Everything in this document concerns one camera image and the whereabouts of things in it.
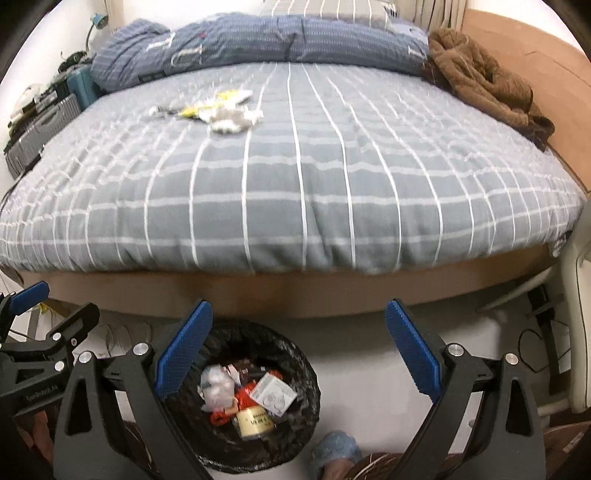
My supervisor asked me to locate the white chair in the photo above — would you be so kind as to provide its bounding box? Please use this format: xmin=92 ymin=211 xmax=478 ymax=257
xmin=480 ymin=235 xmax=591 ymax=416

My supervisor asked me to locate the black cable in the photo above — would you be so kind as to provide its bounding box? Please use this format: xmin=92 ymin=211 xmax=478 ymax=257
xmin=517 ymin=284 xmax=571 ymax=374

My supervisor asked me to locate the grey striped pillow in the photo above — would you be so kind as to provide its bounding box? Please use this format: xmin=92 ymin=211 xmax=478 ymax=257
xmin=259 ymin=0 xmax=398 ymax=28

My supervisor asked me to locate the blue striped quilt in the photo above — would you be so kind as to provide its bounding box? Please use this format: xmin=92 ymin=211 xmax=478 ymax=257
xmin=90 ymin=14 xmax=432 ymax=93

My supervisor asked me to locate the black-lined trash bin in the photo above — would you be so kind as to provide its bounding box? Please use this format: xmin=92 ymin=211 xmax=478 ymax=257
xmin=164 ymin=318 xmax=321 ymax=476

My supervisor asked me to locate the brown fleece jacket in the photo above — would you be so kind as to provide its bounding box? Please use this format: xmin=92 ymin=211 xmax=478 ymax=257
xmin=425 ymin=27 xmax=555 ymax=151

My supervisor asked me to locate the grey checkered bed sheet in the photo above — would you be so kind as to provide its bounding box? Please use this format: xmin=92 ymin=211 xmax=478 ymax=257
xmin=0 ymin=60 xmax=587 ymax=278

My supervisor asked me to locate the teal box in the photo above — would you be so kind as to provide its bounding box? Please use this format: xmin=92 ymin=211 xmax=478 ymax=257
xmin=65 ymin=65 xmax=102 ymax=112

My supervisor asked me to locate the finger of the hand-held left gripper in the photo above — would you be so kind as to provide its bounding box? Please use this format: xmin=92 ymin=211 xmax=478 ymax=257
xmin=0 ymin=282 xmax=51 ymax=335
xmin=28 ymin=303 xmax=100 ymax=372

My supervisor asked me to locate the wooden bed frame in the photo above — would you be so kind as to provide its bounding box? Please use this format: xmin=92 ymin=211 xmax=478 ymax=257
xmin=9 ymin=249 xmax=568 ymax=321

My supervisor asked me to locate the red plastic bag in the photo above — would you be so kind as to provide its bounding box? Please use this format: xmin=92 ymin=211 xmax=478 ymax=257
xmin=210 ymin=369 xmax=278 ymax=425

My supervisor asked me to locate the grey ribbed suitcase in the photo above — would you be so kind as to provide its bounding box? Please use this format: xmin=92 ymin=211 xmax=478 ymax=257
xmin=4 ymin=95 xmax=81 ymax=178

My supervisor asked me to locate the teal desk lamp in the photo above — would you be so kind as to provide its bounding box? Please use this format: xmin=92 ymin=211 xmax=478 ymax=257
xmin=85 ymin=11 xmax=112 ymax=51

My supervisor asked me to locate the wooden headboard panel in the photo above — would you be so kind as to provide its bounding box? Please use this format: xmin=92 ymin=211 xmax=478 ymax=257
xmin=462 ymin=7 xmax=591 ymax=192

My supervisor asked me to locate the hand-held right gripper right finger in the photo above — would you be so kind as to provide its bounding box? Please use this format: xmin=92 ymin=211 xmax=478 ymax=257
xmin=385 ymin=299 xmax=548 ymax=480

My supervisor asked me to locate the beige curtain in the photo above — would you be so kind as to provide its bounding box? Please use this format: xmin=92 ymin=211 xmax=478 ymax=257
xmin=413 ymin=0 xmax=469 ymax=33

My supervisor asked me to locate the yellow snack wrapper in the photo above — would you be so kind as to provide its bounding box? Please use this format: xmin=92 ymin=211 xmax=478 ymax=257
xmin=178 ymin=104 xmax=220 ymax=121

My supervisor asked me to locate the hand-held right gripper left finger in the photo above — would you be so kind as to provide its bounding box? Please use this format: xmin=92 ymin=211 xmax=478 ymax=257
xmin=53 ymin=299 xmax=218 ymax=480

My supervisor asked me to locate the white cardboard box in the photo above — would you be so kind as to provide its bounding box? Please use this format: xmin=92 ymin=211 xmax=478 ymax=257
xmin=249 ymin=371 xmax=297 ymax=414

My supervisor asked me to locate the yellow labelled jar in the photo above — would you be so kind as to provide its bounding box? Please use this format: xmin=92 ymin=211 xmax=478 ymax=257
xmin=235 ymin=404 xmax=276 ymax=439

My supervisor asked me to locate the blue slipper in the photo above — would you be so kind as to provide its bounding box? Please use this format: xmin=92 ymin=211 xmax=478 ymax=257
xmin=310 ymin=430 xmax=363 ymax=476

